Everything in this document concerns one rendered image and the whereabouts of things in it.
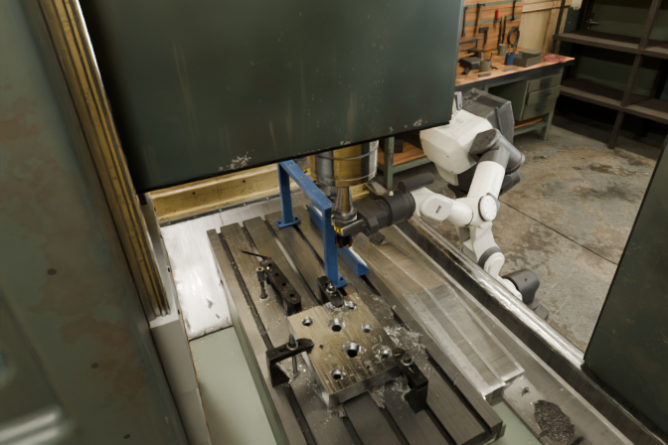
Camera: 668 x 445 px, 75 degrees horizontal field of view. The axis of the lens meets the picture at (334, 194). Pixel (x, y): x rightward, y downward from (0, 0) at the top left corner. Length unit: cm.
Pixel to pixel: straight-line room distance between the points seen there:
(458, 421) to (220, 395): 81
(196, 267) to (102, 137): 140
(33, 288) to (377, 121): 61
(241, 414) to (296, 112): 111
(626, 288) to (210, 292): 146
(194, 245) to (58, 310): 147
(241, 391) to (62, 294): 115
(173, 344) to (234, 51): 49
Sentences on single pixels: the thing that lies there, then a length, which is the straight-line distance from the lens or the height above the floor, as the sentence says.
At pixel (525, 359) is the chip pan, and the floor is 67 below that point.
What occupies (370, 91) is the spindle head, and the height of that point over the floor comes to 170.
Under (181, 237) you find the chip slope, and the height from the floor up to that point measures 82.
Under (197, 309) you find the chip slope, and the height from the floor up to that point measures 67.
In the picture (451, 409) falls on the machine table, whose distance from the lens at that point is 128.
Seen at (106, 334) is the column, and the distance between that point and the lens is 64.
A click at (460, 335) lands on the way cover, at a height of 73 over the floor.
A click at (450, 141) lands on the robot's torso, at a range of 165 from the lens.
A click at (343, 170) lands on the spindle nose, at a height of 152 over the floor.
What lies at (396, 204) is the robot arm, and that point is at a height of 136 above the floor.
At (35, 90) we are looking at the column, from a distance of 50.
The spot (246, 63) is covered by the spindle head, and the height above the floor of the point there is 178.
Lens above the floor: 195
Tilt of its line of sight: 30 degrees down
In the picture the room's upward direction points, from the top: 2 degrees counter-clockwise
